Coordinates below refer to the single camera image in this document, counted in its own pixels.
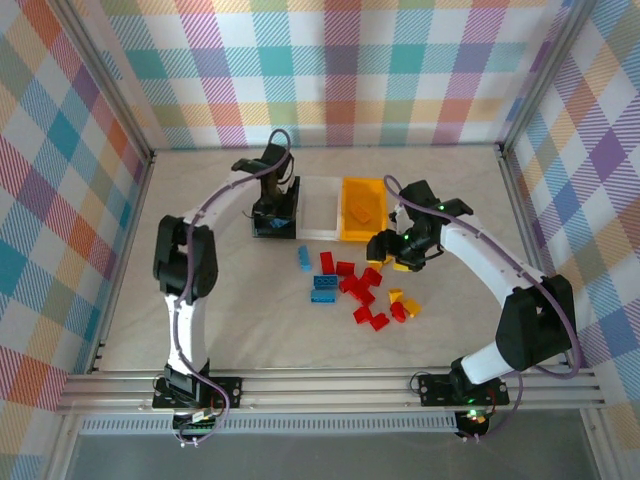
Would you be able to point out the yellow lego brick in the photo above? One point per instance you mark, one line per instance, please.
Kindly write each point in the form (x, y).
(412, 307)
(395, 295)

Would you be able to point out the orange-yellow lego brick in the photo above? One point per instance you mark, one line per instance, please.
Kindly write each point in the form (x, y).
(360, 211)

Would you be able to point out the narrow blue lego brick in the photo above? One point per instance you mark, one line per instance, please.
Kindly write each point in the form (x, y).
(304, 259)

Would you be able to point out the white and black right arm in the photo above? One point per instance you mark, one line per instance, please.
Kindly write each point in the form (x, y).
(480, 250)

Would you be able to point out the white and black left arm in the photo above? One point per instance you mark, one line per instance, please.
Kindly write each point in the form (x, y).
(197, 335)

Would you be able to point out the black plastic bin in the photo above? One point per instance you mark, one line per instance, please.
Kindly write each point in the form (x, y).
(260, 233)

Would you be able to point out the white translucent plastic bin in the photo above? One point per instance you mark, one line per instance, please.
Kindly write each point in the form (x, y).
(320, 232)

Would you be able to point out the yellow plastic bin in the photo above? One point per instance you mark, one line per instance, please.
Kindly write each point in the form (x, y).
(370, 190)

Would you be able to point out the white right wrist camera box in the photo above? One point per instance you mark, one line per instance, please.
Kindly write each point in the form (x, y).
(397, 214)

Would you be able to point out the aluminium side rail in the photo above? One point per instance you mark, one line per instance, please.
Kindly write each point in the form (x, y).
(129, 235)
(511, 175)

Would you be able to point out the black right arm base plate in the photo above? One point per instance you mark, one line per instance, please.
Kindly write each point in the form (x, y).
(435, 390)

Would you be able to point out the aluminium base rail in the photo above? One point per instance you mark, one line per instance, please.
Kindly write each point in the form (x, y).
(325, 390)

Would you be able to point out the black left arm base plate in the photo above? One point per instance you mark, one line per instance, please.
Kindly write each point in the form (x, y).
(235, 387)

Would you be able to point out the aluminium upright post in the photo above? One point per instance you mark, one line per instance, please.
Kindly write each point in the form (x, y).
(543, 75)
(111, 75)

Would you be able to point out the aluminium frame leg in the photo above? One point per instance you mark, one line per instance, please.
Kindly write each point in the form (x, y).
(602, 445)
(64, 445)

